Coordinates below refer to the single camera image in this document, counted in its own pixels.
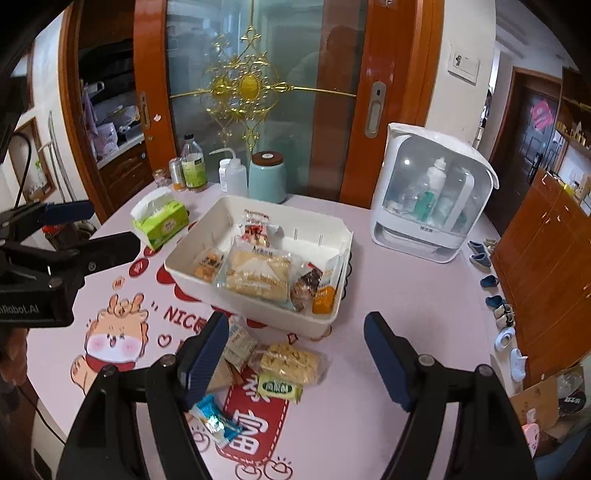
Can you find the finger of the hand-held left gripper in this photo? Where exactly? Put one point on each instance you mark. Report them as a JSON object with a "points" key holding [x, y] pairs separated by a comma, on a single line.
{"points": [[106, 247], [69, 211]]}

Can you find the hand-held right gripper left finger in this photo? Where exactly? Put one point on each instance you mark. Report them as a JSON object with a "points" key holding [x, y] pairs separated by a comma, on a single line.
{"points": [[203, 364]]}

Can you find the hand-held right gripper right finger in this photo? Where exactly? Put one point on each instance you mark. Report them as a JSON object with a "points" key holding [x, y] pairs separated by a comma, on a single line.
{"points": [[385, 364]]}

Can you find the tan snack packet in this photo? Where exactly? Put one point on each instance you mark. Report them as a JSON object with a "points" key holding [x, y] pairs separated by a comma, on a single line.
{"points": [[225, 377]]}

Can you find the small white snack packet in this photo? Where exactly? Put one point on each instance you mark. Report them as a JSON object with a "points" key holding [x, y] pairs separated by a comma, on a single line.
{"points": [[241, 344]]}

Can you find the blue silver snack packet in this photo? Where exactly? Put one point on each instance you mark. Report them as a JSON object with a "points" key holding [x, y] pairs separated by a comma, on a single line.
{"points": [[217, 417]]}

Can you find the small green snack packet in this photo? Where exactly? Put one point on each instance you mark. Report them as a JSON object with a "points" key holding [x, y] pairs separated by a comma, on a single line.
{"points": [[279, 388]]}

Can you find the white plastic storage bin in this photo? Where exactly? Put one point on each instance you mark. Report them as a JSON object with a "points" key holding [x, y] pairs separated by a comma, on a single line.
{"points": [[277, 323]]}

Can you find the beige rice cake packet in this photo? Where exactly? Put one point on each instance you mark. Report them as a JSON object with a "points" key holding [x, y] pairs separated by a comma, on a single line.
{"points": [[291, 362]]}

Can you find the orange white snack packet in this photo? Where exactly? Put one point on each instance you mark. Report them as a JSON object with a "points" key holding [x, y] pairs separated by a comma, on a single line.
{"points": [[325, 291]]}

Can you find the yellow biscuit packet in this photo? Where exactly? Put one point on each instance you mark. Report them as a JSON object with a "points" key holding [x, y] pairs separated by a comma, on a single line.
{"points": [[207, 267]]}

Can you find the large bread packet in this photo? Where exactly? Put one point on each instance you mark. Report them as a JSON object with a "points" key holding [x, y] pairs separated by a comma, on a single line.
{"points": [[256, 274]]}

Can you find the dark red snack packet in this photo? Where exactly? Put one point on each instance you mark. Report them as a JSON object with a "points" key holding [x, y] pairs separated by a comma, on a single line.
{"points": [[256, 229]]}

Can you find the person's left hand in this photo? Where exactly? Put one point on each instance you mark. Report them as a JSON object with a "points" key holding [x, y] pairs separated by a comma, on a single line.
{"points": [[13, 353]]}

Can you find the green tissue box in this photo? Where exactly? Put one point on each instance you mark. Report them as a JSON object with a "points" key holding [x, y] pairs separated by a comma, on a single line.
{"points": [[161, 226]]}

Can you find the white plastic bag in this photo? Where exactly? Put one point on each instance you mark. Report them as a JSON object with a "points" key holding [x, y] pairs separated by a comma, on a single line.
{"points": [[106, 141]]}

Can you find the small glass jar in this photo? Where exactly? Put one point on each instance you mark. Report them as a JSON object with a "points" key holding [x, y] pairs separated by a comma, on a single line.
{"points": [[159, 178]]}

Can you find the metal can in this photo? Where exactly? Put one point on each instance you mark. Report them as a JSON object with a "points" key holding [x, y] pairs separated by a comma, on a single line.
{"points": [[177, 175]]}

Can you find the glass bottle with green label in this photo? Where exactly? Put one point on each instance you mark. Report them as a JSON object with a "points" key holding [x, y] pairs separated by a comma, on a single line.
{"points": [[193, 168]]}

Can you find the row of shoes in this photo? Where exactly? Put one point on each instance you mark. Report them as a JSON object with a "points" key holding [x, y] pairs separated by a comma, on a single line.
{"points": [[501, 314]]}

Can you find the white countertop storage cabinet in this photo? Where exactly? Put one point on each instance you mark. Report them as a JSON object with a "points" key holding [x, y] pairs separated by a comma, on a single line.
{"points": [[415, 240]]}

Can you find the white squeeze bottle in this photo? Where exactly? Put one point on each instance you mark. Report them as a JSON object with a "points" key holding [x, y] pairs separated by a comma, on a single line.
{"points": [[232, 175]]}

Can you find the cardboard box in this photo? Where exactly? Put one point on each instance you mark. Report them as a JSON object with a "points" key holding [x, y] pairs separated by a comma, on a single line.
{"points": [[535, 401]]}

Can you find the teal plastic bottle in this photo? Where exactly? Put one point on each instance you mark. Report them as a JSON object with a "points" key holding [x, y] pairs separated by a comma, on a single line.
{"points": [[427, 207]]}

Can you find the pink plastic stool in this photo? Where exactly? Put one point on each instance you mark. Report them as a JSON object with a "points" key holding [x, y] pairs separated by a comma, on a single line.
{"points": [[531, 438]]}

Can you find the teal canister with brown lid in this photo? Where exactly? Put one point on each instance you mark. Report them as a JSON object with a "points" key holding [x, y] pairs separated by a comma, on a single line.
{"points": [[268, 180]]}

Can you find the wooden floor cabinet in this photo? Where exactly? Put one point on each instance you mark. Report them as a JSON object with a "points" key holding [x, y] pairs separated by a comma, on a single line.
{"points": [[549, 277]]}

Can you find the white plastic bottle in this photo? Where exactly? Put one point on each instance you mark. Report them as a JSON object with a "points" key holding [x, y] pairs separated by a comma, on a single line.
{"points": [[435, 184]]}

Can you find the glass sliding door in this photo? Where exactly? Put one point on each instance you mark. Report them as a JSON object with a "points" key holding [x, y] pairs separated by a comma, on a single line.
{"points": [[258, 69]]}

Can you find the dark entrance door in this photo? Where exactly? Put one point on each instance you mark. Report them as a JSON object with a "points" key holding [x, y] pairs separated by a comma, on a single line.
{"points": [[531, 152]]}

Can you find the pink door poster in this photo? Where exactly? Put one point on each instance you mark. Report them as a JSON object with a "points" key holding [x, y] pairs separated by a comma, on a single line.
{"points": [[541, 114]]}

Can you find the wooden picture frame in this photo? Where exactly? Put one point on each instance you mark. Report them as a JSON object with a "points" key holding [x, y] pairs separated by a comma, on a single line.
{"points": [[33, 161]]}

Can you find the wooden wall shelf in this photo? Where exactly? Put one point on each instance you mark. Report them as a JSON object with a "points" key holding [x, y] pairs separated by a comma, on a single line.
{"points": [[575, 138]]}

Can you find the white wall switch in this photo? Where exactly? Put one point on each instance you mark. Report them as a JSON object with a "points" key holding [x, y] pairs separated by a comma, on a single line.
{"points": [[463, 63]]}

